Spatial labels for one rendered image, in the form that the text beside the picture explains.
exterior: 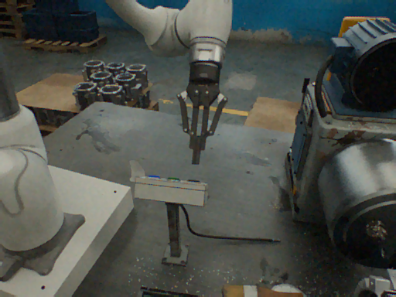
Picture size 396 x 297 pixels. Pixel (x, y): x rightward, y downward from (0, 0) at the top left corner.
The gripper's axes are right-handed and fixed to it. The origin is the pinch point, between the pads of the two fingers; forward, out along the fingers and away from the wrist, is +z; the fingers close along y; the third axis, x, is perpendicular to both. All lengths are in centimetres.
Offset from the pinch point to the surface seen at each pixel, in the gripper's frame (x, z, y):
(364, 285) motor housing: -13.6, 21.3, 34.2
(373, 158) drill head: -2.0, -1.8, 39.0
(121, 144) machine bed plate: 55, -1, -43
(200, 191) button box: -3.5, 9.5, 2.4
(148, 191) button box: -3.5, 10.9, -9.8
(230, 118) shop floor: 244, -47, -2
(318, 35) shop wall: 466, -242, 128
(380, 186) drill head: -8.3, 3.7, 37.8
